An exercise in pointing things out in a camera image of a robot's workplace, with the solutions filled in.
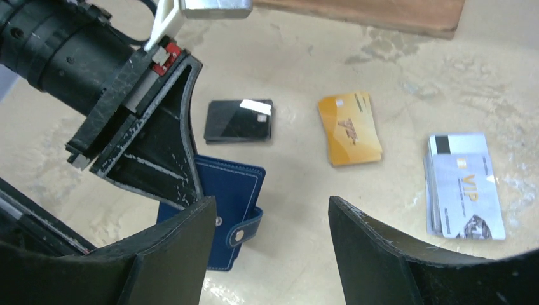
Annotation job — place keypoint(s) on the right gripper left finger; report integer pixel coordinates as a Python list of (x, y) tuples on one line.
[(163, 264)]

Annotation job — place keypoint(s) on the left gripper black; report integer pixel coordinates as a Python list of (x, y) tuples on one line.
[(137, 131)]

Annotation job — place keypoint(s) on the black credit card stack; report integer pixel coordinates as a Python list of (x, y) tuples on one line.
[(244, 120)]

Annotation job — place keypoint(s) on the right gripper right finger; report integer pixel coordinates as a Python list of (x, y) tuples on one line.
[(379, 264)]

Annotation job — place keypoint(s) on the brown wooden board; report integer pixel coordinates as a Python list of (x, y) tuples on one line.
[(434, 18)]

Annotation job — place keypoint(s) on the metal stand bracket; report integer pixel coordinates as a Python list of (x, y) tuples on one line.
[(216, 9)]

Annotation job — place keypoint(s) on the blue leather card holder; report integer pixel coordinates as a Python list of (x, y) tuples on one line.
[(236, 188)]

